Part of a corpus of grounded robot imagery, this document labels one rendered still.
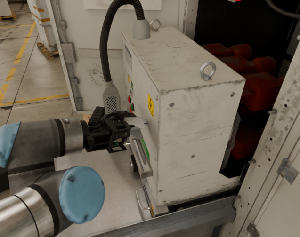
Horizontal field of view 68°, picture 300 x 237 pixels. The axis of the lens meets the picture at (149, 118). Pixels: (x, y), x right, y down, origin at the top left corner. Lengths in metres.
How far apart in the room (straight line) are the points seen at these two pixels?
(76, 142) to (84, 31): 0.77
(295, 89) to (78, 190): 0.51
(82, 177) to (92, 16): 0.91
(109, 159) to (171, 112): 0.61
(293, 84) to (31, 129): 0.59
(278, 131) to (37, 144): 0.58
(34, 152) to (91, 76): 0.85
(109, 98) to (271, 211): 0.71
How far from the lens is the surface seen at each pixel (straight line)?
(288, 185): 0.67
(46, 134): 0.53
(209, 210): 0.94
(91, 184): 0.40
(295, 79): 0.61
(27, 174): 0.52
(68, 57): 1.27
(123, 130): 0.58
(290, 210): 0.70
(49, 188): 0.39
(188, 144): 0.65
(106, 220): 0.92
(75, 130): 0.54
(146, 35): 0.85
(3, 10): 8.34
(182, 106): 0.55
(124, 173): 1.03
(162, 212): 0.83
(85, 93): 1.37
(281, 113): 0.65
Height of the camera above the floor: 1.64
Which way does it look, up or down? 37 degrees down
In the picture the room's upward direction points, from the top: straight up
